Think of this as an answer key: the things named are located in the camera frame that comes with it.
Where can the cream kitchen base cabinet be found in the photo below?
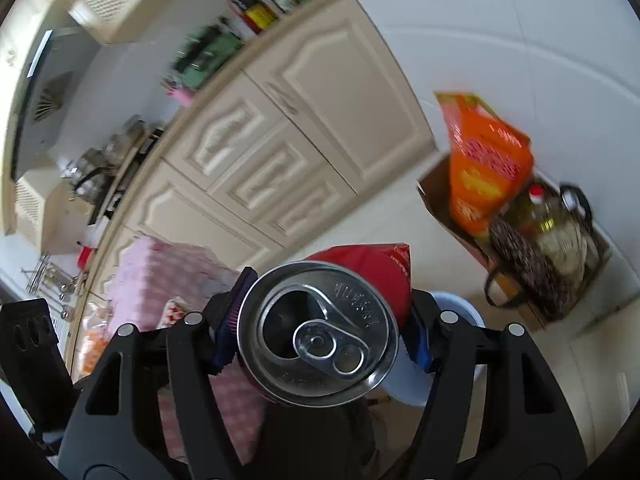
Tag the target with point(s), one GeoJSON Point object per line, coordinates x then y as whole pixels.
{"type": "Point", "coordinates": [300, 125]}

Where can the dark patterned bag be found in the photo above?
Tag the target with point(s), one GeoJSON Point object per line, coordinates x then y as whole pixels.
{"type": "Point", "coordinates": [530, 260]}

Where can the blue plastic bin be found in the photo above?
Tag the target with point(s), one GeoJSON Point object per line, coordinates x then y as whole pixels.
{"type": "Point", "coordinates": [465, 310]}

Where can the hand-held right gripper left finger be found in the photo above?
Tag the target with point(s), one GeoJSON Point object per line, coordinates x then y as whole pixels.
{"type": "Point", "coordinates": [229, 322]}

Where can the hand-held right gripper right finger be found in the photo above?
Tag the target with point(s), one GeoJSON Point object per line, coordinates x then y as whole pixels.
{"type": "Point", "coordinates": [421, 347]}

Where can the brown cardboard box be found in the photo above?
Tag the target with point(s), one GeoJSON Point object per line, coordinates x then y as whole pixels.
{"type": "Point", "coordinates": [595, 260]}

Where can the clear plastic bag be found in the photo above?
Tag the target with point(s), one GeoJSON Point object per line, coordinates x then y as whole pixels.
{"type": "Point", "coordinates": [92, 347]}

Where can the grey range hood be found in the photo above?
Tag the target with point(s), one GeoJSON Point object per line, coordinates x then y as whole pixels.
{"type": "Point", "coordinates": [50, 105]}

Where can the red and white checked packet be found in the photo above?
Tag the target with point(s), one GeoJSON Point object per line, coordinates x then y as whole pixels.
{"type": "Point", "coordinates": [175, 314]}

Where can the red-capped oil bottle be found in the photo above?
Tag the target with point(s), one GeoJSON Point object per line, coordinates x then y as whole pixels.
{"type": "Point", "coordinates": [550, 230]}

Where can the dark sauce bottle red label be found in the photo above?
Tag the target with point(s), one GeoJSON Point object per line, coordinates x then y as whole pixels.
{"type": "Point", "coordinates": [255, 12]}

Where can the green electric cooker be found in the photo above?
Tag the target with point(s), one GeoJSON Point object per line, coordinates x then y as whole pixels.
{"type": "Point", "coordinates": [207, 55]}

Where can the pink utensil holder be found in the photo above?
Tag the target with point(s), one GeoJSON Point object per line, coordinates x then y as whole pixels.
{"type": "Point", "coordinates": [179, 94]}

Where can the red drink can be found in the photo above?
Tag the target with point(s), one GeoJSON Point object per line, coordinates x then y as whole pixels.
{"type": "Point", "coordinates": [320, 335]}

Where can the black gas stove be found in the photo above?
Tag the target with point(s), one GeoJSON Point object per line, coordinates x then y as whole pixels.
{"type": "Point", "coordinates": [125, 180]}

